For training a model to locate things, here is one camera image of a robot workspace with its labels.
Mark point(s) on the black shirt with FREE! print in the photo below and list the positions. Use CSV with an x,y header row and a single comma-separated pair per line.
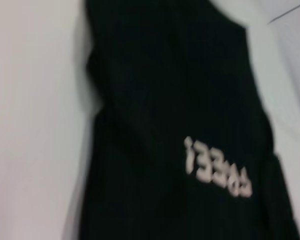
x,y
165,100

